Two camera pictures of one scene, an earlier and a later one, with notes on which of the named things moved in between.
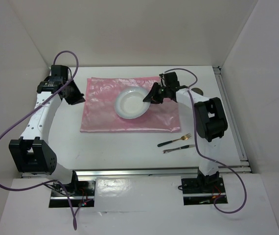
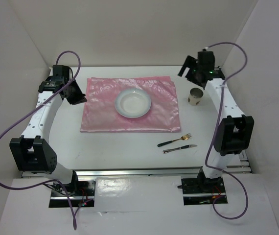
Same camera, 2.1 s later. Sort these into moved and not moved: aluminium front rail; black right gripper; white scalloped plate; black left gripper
Moved: black right gripper
Not moved: aluminium front rail; black left gripper; white scalloped plate
